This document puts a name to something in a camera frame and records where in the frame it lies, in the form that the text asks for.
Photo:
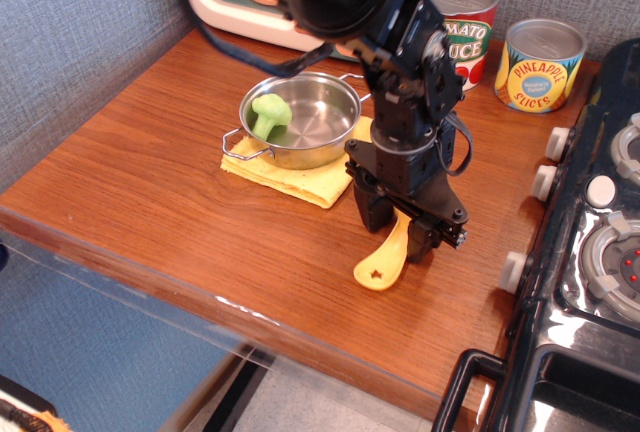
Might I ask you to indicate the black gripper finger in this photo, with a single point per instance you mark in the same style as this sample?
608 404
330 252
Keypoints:
424 235
374 208

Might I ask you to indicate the yellow folded cloth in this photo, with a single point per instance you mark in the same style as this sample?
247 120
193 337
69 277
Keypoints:
310 179

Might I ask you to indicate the white stove knob middle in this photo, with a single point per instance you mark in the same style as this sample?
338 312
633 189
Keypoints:
543 181

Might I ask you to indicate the orange plush object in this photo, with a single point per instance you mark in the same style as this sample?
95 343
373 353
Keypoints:
19 420

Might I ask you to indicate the yellow toy dish brush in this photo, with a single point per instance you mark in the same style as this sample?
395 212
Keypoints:
382 268

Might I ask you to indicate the tomato sauce can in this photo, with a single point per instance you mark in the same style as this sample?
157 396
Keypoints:
469 26

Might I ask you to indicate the white stove knob upper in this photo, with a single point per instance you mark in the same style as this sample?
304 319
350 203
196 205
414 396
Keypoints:
556 143

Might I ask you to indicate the pineapple slices can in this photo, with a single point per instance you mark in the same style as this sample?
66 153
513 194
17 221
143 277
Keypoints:
539 64

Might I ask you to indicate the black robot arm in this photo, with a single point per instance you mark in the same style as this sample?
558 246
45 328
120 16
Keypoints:
407 108

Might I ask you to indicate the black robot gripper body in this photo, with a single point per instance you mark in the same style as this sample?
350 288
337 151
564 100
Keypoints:
417 182

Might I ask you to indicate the green toy broccoli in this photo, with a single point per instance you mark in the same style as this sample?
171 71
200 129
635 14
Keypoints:
272 111

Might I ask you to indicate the white stove knob lower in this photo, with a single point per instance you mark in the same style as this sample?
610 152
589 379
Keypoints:
512 270

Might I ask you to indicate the stainless steel pot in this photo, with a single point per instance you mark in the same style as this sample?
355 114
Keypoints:
325 112

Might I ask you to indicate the white stove knob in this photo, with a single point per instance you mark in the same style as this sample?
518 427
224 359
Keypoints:
512 270
543 181
556 143

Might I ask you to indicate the black toy stove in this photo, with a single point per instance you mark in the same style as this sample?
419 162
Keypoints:
572 362

